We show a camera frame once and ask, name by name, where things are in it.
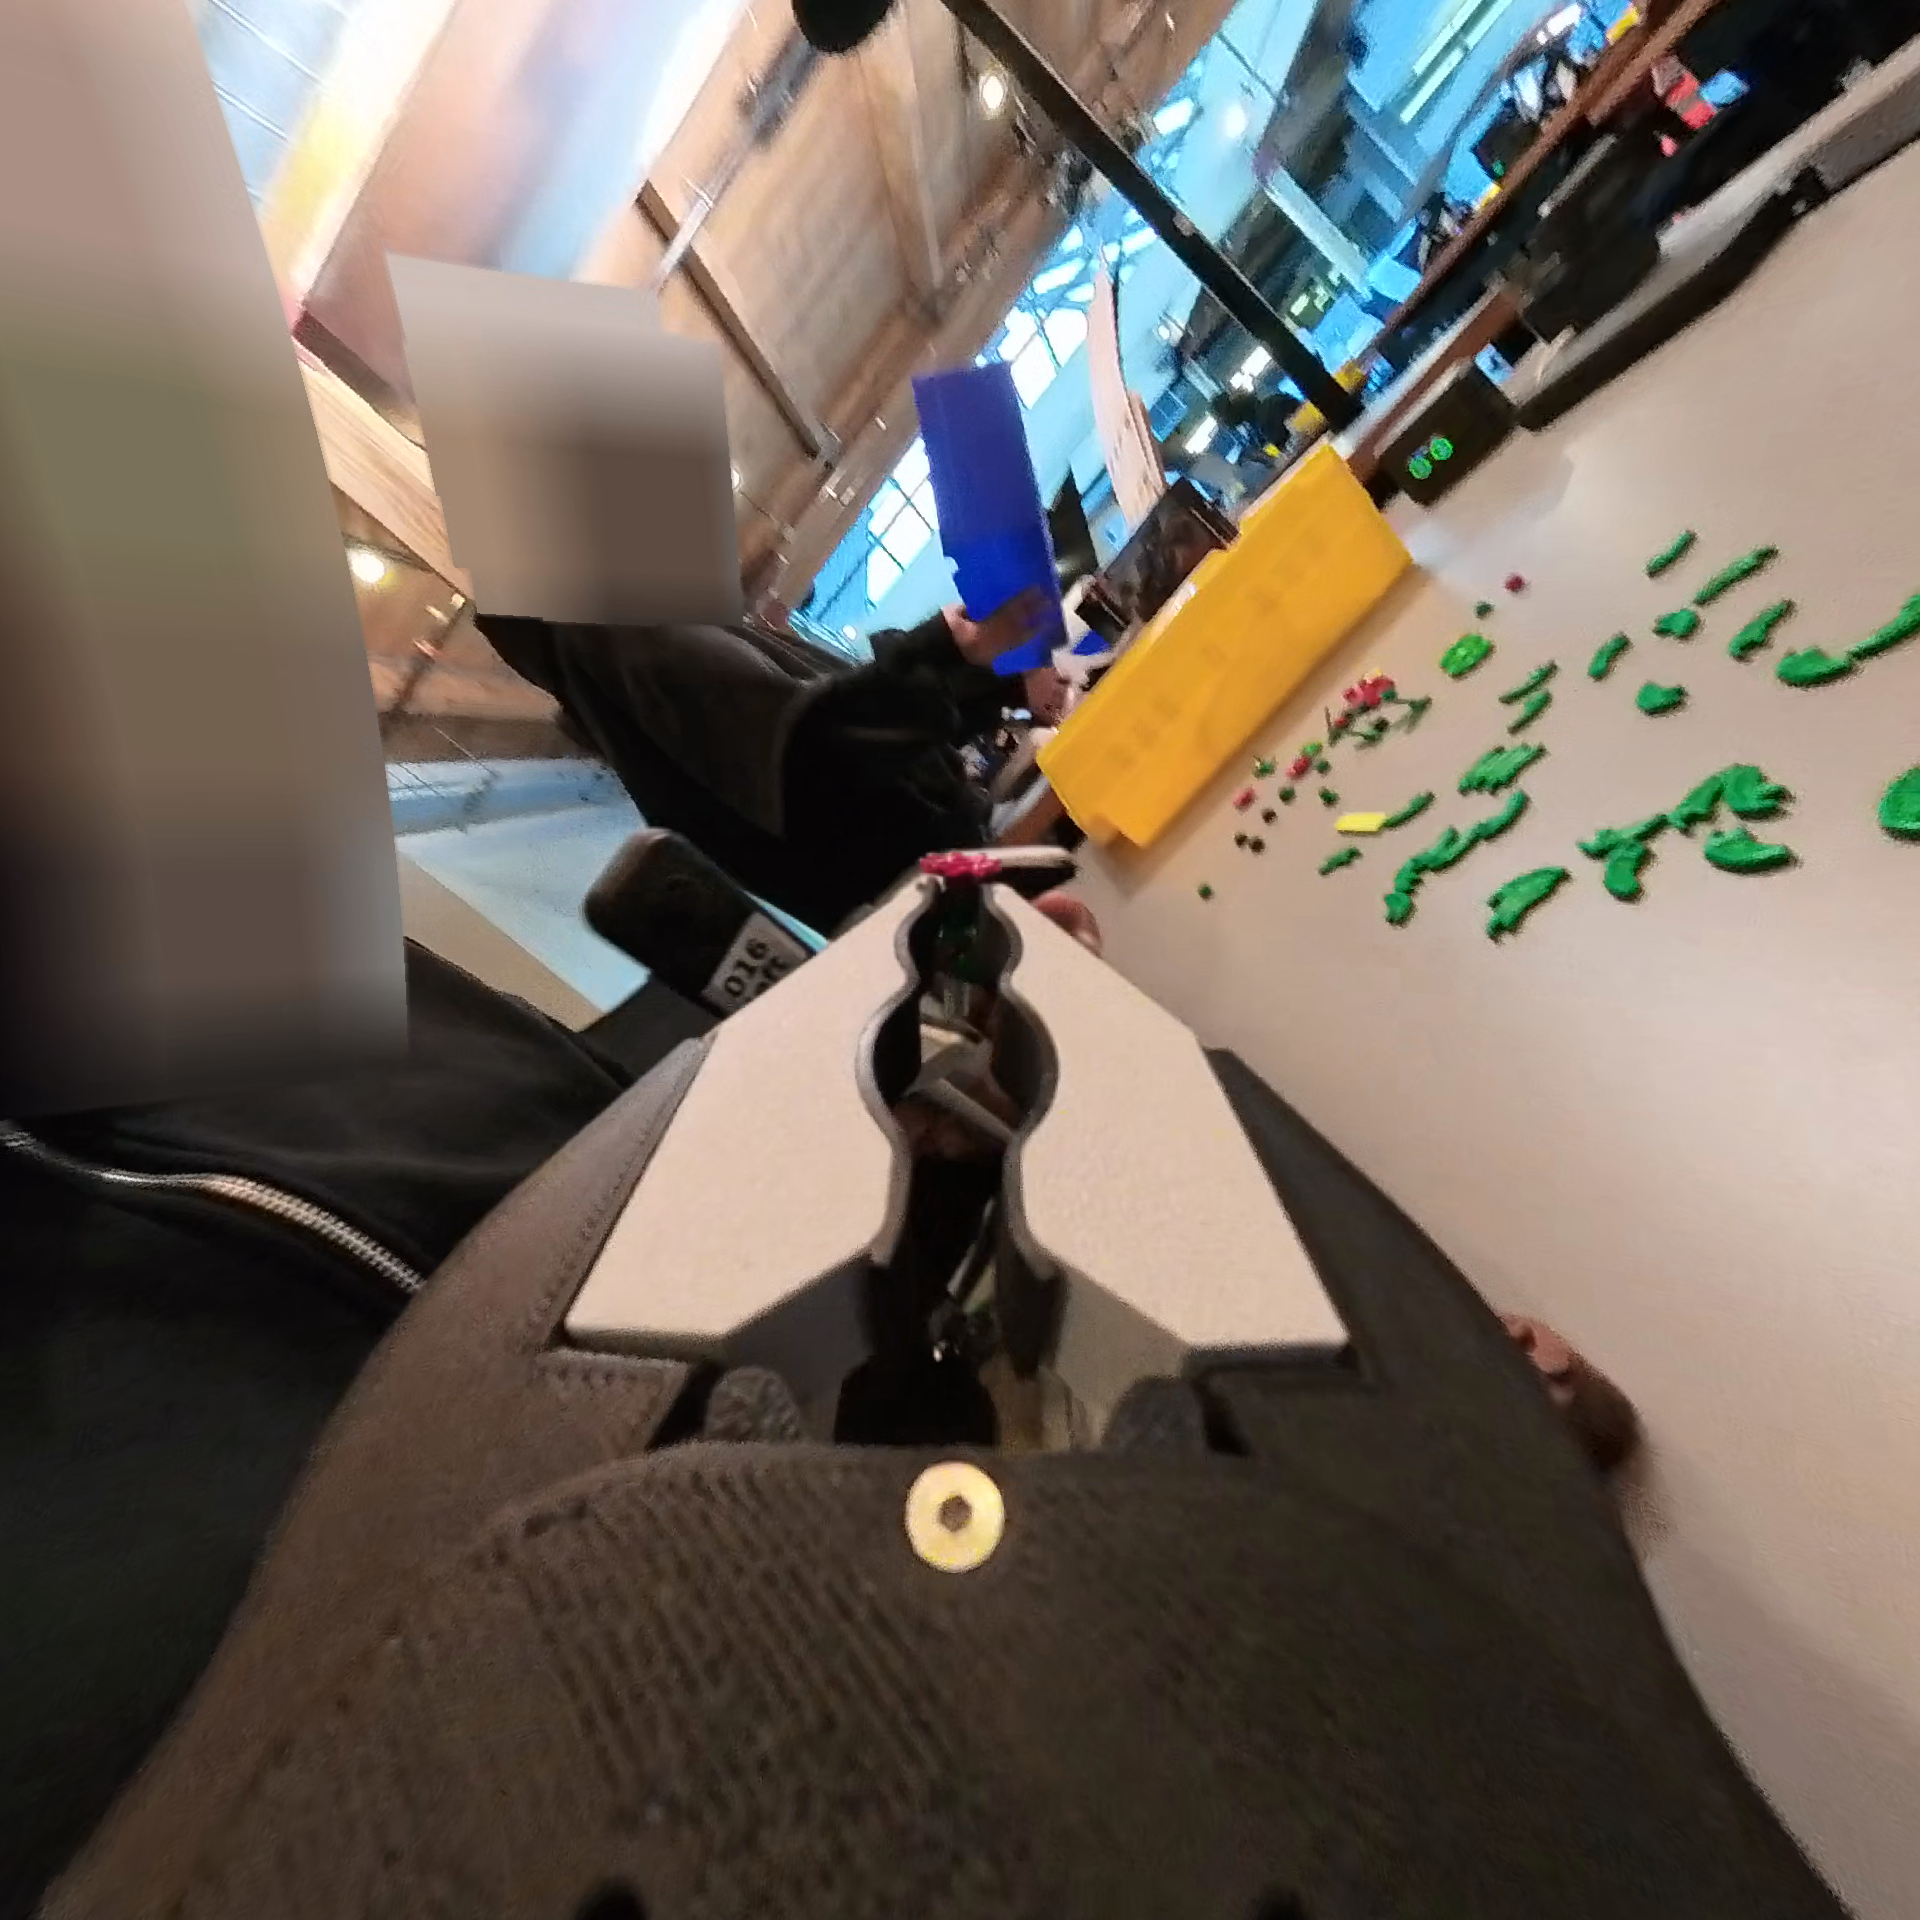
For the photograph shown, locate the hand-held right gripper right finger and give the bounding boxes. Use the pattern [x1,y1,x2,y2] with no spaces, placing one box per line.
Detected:
[977,885,1346,1450]

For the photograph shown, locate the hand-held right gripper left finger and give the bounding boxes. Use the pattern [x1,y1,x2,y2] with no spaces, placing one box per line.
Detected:
[565,881,963,1353]

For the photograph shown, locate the toy flower stem assembly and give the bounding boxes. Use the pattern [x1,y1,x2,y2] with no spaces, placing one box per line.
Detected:
[918,851,1004,1038]

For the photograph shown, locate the yellow plastic bin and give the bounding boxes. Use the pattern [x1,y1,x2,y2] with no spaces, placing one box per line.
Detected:
[1039,440,1412,848]

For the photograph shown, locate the blue plastic bin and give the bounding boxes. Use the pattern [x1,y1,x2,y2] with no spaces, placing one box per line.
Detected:
[912,362,1071,675]

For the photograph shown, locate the brown round toy brick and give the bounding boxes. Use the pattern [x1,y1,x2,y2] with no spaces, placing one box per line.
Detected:
[1500,1311,1640,1480]

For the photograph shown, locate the group of pink round studs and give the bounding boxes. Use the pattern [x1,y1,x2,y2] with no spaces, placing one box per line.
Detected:
[1288,570,1525,780]

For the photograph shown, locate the black power bank green display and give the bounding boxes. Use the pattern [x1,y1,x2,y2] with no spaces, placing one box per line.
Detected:
[1375,362,1517,502]

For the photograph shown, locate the scattered green leaf pieces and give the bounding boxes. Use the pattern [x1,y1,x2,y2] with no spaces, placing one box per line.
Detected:
[1316,523,1920,943]

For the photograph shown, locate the black power adapter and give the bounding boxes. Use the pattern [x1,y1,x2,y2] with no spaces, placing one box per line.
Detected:
[1507,165,1832,436]

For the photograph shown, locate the black charger box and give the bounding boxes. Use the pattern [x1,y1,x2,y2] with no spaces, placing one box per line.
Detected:
[1517,132,1670,342]

